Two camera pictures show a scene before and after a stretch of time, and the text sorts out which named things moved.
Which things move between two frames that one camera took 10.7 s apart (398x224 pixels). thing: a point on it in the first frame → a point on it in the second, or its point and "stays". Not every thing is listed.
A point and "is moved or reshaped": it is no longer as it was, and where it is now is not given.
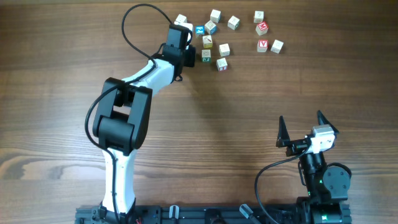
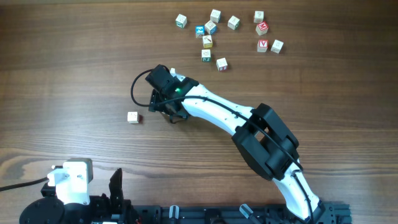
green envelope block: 206,55 stays
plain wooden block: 224,50 is moved or reshaped
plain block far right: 277,46 stays
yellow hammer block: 207,41 stays
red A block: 262,45 stays
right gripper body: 296,147 → 160,104
